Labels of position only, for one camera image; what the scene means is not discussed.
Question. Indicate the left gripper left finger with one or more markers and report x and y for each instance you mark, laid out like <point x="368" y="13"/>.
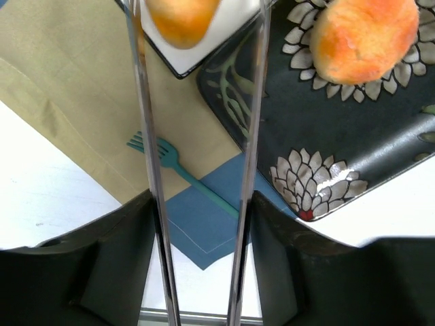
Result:
<point x="94" y="275"/>

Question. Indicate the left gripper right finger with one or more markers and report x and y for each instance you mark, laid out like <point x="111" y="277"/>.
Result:
<point x="305" y="278"/>

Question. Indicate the round orange bread roll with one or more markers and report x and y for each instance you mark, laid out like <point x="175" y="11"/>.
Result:
<point x="354" y="42"/>

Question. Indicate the striped long bread roll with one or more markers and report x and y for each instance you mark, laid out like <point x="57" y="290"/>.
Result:
<point x="182" y="23"/>

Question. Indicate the teal plastic fork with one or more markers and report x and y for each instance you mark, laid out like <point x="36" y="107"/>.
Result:
<point x="169" y="158"/>

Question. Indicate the black floral square plate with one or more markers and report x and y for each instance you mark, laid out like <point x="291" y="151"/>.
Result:
<point x="320" y="144"/>

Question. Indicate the blue and beige placemat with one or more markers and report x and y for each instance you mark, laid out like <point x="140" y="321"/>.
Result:
<point x="66" y="70"/>

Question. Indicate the white rectangular plate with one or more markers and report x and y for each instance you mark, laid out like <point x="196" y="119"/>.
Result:
<point x="229" y="18"/>

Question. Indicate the aluminium table rail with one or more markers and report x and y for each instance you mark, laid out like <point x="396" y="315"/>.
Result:
<point x="191" y="318"/>

